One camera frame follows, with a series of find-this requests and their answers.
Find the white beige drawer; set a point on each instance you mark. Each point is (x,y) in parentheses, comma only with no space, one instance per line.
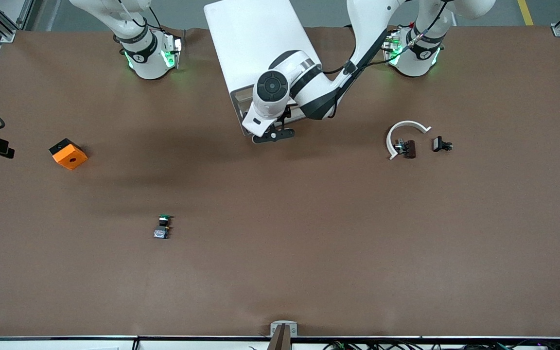
(242,96)
(244,106)

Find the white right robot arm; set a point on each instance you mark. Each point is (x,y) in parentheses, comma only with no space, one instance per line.
(146,53)

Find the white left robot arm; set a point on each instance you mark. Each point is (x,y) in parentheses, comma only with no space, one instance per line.
(272,87)

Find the white drawer cabinet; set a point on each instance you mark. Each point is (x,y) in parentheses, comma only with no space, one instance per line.
(241,48)

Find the green push button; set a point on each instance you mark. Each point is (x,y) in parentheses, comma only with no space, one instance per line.
(163,228)

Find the orange box with hole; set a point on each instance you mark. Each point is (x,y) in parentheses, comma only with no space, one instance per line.
(68,155)

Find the dark brown small component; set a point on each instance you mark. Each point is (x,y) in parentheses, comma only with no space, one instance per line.
(409,148)

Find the brown table cover mat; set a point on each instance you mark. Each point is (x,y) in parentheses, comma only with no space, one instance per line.
(280,267)

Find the small black component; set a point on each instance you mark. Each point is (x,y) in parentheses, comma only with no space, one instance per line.
(438,144)

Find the grey metal bracket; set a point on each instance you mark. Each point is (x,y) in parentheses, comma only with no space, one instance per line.
(275,326)

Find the brown tapered post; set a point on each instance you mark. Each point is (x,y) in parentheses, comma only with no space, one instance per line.
(281,340)

